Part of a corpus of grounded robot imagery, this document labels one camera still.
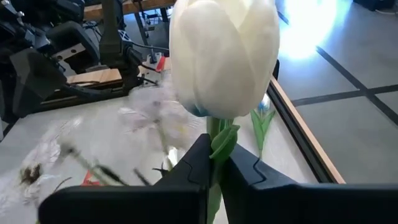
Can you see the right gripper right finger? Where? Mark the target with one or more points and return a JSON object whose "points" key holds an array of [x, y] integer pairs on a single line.
{"points": [[280, 202]]}

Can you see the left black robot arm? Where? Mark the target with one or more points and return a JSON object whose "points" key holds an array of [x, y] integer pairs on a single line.
{"points": [[109, 37]]}

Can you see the small red tag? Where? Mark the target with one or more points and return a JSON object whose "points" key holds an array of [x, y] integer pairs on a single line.
{"points": [[160, 63]]}

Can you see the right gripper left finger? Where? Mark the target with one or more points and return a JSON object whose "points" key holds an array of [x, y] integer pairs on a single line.
{"points": [[155, 205]]}

